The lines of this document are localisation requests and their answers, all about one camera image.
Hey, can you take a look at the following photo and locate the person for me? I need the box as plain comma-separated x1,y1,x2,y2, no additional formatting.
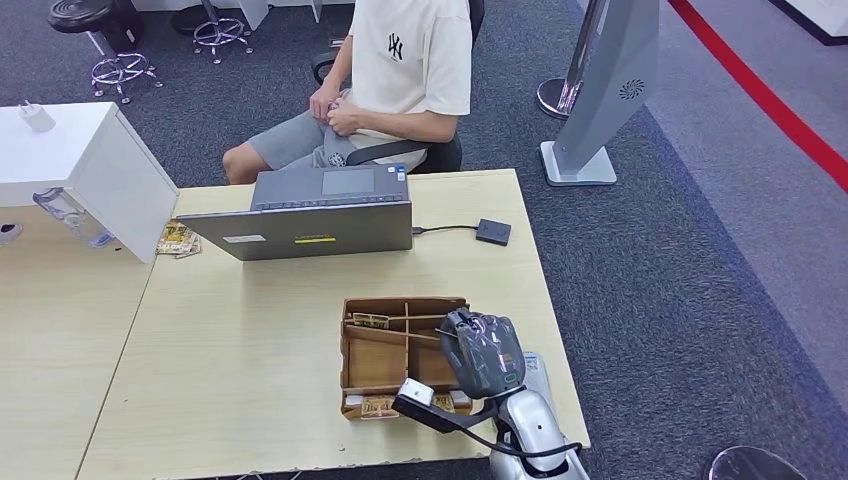
221,0,475,187

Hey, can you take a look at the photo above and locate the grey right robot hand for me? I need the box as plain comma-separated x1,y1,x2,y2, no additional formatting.
437,307,528,401

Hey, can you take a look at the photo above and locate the red barrier strip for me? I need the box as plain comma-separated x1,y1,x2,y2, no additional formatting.
667,0,848,195

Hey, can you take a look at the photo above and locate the person's right hand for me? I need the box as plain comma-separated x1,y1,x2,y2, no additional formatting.
309,82,346,124

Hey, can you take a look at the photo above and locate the chrome stanchion post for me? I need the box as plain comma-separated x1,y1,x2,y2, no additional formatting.
535,0,609,121

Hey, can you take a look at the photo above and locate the stack of yellow cards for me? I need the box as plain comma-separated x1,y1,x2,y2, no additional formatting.
156,220,203,260

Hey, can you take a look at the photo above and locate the grey standing kiosk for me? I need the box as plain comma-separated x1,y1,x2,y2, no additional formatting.
539,0,662,187

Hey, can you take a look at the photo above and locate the round dark glossy disc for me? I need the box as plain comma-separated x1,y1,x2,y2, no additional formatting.
702,445,808,480

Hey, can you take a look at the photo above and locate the small black hub box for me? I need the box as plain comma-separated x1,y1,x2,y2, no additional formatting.
475,218,513,248

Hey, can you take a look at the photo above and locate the white platform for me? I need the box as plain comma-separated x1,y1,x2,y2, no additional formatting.
768,0,848,48

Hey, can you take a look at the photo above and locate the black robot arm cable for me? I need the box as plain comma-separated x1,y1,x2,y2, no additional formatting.
457,423,584,463

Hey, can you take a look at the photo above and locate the white charger plug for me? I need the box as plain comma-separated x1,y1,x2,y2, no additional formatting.
18,99,57,134

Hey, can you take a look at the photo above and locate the person's left hand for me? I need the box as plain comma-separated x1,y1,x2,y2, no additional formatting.
326,99,362,138

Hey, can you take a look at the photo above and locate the black hub cable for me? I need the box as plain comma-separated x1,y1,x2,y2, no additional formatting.
411,225,480,238

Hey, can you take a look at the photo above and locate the black office chair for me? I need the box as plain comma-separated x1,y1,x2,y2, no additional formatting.
311,0,486,175

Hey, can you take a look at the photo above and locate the brown wooden organizer box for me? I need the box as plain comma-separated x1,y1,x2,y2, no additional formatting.
339,296,475,422

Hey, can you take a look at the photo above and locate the white cabinet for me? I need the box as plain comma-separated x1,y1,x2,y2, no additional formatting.
0,102,180,266

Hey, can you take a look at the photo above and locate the grey laptop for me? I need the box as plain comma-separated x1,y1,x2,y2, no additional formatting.
176,163,415,262

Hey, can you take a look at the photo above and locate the clear plastic bottle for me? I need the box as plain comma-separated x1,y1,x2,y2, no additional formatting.
33,188,117,250

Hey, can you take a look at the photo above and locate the white card reader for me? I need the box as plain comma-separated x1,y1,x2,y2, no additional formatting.
519,351,555,412

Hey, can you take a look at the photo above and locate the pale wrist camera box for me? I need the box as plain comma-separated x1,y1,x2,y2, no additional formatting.
396,377,437,409

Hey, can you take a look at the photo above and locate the black stool chrome base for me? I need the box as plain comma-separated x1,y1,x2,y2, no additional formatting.
46,0,164,106
170,0,254,66

